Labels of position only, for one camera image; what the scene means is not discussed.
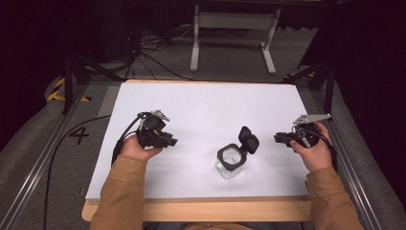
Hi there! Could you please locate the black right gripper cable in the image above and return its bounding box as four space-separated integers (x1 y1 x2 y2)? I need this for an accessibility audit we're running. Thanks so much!
314 129 339 172

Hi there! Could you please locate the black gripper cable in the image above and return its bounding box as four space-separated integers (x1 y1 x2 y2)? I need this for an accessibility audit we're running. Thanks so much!
42 111 151 230
314 129 339 172

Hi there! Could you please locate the clear jar with black flip lid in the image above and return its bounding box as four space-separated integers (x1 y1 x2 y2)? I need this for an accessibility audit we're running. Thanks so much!
214 126 260 180

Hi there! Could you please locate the aluminium frame rail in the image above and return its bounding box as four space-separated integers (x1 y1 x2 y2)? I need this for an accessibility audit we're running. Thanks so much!
312 89 384 230
0 81 89 230

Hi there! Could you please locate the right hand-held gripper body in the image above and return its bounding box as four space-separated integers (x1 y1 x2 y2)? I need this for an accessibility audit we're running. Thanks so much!
290 113 333 149

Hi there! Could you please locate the person's left hand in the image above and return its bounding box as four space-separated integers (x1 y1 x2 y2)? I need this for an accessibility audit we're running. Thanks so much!
119 133 164 162

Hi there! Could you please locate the person's right hand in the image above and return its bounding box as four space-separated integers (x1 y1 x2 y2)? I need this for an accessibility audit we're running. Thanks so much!
289 121 334 173

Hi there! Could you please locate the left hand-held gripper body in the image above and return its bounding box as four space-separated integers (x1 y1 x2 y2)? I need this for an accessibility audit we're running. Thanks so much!
136 109 171 150

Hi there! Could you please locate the wooden table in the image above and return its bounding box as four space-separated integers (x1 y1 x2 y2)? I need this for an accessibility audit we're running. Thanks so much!
80 79 314 223

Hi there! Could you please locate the white table mat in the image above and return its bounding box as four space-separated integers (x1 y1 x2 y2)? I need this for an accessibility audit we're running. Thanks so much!
84 81 312 201

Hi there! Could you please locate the white metal stand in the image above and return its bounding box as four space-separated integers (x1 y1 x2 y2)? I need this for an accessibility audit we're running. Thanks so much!
190 4 282 76

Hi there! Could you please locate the black tripod stand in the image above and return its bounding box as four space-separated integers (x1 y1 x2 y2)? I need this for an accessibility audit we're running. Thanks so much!
61 52 126 116
280 60 337 115

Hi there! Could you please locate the bundle of black floor cables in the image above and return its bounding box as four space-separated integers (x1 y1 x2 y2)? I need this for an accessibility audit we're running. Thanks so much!
123 23 196 82

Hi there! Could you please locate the yellow black hazard tape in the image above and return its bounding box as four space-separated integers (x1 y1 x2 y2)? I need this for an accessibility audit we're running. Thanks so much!
46 78 92 104

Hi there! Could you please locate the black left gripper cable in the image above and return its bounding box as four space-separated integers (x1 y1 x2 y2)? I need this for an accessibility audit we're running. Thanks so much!
42 111 151 230

